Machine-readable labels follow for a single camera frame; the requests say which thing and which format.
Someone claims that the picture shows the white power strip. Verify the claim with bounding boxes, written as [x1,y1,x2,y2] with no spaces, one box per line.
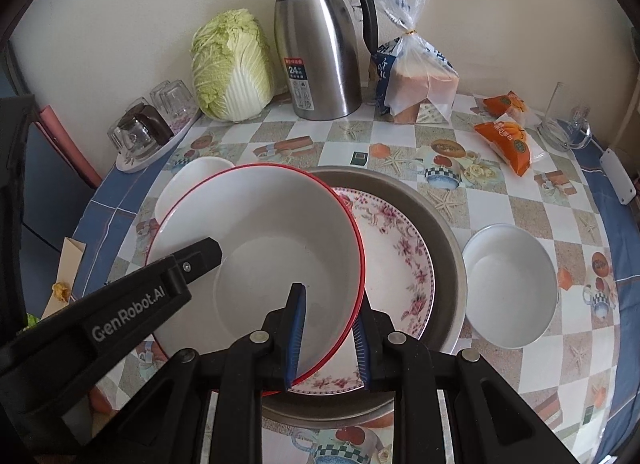
[600,148,637,205]

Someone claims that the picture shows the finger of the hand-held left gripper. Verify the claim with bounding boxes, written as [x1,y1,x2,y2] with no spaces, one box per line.
[149,237,223,285]

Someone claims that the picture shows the clear glass mug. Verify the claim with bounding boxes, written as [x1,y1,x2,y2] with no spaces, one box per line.
[537,82,593,153]

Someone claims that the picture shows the blue board red edge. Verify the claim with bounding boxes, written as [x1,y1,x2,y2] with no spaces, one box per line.
[22,104,103,252]

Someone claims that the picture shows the bagged bread loaf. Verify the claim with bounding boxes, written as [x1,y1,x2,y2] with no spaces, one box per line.
[357,0,460,125]

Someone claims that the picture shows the white oval tray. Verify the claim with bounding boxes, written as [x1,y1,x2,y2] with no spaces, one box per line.
[115,108,202,175]

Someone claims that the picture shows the stainless steel basin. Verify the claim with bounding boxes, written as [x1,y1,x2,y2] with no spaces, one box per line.
[260,165,469,432]

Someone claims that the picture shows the beige paper strip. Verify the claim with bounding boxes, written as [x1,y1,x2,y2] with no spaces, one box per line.
[54,238,87,295]

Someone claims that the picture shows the stainless steel thermos jug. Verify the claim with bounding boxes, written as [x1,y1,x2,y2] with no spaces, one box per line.
[271,0,378,121]

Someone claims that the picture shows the red-rimmed strawberry bowl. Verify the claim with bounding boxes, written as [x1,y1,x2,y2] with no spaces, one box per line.
[145,164,367,397]

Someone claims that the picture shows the napa cabbage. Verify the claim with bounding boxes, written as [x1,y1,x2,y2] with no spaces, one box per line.
[190,11,276,123]

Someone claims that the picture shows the blue tablecloth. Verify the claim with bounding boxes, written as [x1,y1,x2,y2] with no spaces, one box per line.
[70,141,640,464]

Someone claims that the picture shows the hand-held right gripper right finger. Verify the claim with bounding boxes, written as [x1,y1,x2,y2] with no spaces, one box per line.
[352,289,571,464]

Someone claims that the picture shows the round floral plate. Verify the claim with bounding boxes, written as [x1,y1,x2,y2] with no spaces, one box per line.
[292,187,436,393]

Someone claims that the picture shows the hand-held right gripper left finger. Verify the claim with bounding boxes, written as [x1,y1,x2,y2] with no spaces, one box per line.
[65,283,307,464]

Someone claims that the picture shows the orange snack packet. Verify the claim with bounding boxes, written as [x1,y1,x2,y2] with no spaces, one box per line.
[474,121,533,178]
[482,90,531,127]

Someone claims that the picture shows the grey-white bowl red emblem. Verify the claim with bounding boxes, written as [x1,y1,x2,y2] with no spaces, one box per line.
[461,224,559,349]

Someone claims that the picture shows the small white printed bowl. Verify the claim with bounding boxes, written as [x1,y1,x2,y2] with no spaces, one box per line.
[154,156,236,222]

